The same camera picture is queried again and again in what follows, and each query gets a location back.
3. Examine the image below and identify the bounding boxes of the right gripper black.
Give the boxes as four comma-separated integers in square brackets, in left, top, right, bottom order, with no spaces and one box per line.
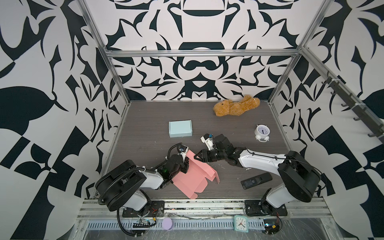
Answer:
[193,149,228,164]

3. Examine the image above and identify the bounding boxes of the pink paper box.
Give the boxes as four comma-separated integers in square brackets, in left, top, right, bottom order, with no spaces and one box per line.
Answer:
[172,150,220,200]

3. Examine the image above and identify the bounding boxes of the light blue paper box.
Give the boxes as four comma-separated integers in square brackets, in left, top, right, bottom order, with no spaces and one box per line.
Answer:
[169,120,193,138]

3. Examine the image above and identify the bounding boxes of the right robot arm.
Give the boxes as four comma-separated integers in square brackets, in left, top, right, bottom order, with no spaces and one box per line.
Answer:
[194,134,321,216]

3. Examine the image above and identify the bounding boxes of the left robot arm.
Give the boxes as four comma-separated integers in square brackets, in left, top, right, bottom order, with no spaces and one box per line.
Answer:
[95,143,189,238]

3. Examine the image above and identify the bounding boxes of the brown teddy bear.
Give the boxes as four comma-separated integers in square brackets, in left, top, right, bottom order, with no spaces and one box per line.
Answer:
[213,95,261,117]

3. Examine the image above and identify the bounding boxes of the black remote control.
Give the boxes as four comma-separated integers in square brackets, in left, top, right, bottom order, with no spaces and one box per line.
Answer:
[241,173,273,190]

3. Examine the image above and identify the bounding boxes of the purple round disc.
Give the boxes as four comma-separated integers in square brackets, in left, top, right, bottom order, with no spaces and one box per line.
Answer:
[162,218,174,231]

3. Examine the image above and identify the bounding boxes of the white alarm clock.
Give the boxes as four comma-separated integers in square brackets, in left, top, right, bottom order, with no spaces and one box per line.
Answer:
[255,125,271,143]

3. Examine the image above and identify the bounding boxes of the left circuit board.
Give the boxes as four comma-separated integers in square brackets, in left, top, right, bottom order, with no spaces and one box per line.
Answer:
[132,219,157,228]

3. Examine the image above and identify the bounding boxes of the circuit board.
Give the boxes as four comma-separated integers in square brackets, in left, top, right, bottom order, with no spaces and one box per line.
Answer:
[132,219,157,228]
[263,219,282,235]

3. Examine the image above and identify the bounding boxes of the teal square clock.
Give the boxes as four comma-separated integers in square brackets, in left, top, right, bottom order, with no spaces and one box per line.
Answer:
[233,215,249,233]

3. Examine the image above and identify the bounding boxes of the right circuit board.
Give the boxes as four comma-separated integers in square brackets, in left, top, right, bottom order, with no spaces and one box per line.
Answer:
[263,219,282,235]

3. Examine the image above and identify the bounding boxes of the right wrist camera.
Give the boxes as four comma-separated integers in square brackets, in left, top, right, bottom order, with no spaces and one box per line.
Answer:
[201,134,215,151]

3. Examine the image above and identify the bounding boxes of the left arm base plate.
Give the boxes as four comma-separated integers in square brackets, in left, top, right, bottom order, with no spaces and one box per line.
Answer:
[122,201,165,218]

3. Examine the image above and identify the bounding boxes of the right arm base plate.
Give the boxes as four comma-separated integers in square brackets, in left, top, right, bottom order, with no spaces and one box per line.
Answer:
[244,200,288,217]

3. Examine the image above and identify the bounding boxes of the white slotted cable duct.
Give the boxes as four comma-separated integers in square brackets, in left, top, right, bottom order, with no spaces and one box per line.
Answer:
[87,219,265,231]

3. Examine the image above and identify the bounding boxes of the wall hook rail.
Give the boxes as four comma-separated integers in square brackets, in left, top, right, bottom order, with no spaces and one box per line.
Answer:
[322,71,384,138]

